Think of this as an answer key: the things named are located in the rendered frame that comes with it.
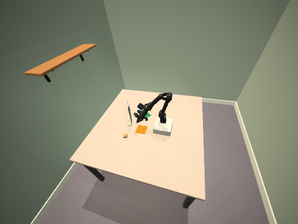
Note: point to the orange square zone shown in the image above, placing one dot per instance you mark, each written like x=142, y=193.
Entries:
x=141, y=129

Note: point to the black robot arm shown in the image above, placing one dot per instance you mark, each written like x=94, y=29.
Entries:
x=150, y=105

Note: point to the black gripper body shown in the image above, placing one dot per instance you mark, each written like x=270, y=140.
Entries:
x=142, y=115

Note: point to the grey flat panel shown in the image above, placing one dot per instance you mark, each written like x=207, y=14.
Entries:
x=129, y=117

